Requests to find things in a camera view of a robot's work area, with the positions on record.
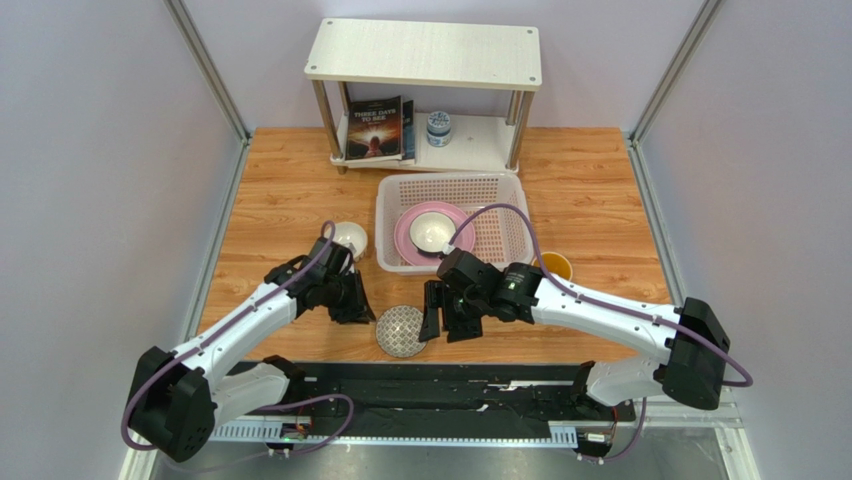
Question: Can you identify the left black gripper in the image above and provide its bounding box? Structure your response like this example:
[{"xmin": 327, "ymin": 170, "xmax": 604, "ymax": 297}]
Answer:
[{"xmin": 321, "ymin": 268, "xmax": 376, "ymax": 325}]

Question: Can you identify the brown patterned bowl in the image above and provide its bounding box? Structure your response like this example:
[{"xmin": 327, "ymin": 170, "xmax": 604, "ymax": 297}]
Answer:
[{"xmin": 375, "ymin": 305, "xmax": 427, "ymax": 358}]

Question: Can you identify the pink plastic plate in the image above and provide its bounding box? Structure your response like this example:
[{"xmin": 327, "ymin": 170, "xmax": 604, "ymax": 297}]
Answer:
[{"xmin": 394, "ymin": 201, "xmax": 468, "ymax": 267}]

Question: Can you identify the white bowl yellow rim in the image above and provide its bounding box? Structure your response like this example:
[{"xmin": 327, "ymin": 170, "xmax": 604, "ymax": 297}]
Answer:
[{"xmin": 333, "ymin": 222, "xmax": 369, "ymax": 262}]

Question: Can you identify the white bowl black exterior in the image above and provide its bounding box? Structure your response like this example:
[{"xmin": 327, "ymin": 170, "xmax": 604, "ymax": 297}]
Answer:
[{"xmin": 408, "ymin": 211, "xmax": 456, "ymax": 256}]

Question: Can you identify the patterned mug yellow interior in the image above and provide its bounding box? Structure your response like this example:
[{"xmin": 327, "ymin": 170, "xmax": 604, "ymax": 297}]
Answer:
[{"xmin": 532, "ymin": 251, "xmax": 574, "ymax": 281}]

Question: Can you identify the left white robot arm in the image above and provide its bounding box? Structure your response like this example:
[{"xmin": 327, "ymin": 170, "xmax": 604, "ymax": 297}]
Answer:
[{"xmin": 122, "ymin": 237, "xmax": 375, "ymax": 462}]

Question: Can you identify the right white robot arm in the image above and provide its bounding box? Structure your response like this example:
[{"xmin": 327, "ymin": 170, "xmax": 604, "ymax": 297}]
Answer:
[{"xmin": 419, "ymin": 249, "xmax": 730, "ymax": 410}]

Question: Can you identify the white plastic perforated bin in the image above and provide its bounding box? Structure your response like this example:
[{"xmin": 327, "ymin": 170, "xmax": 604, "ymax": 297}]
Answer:
[{"xmin": 375, "ymin": 172, "xmax": 534, "ymax": 276}]

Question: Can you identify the blue white ceramic jar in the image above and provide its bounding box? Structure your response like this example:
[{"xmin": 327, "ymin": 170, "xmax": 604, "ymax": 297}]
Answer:
[{"xmin": 426, "ymin": 111, "xmax": 452, "ymax": 147}]

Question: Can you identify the dark paperback book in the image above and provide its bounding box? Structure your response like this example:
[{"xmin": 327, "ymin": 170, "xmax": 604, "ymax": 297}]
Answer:
[{"xmin": 345, "ymin": 96, "xmax": 403, "ymax": 162}]

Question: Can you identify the white two-tier shelf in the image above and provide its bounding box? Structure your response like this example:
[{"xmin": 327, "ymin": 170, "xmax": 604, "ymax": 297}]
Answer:
[{"xmin": 304, "ymin": 18, "xmax": 543, "ymax": 174}]

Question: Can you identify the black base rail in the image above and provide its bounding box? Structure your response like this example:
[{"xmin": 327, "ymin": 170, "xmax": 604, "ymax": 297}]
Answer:
[{"xmin": 142, "ymin": 359, "xmax": 640, "ymax": 449}]

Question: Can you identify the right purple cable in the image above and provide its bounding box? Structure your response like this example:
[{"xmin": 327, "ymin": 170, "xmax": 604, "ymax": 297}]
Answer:
[{"xmin": 444, "ymin": 202, "xmax": 755, "ymax": 389}]

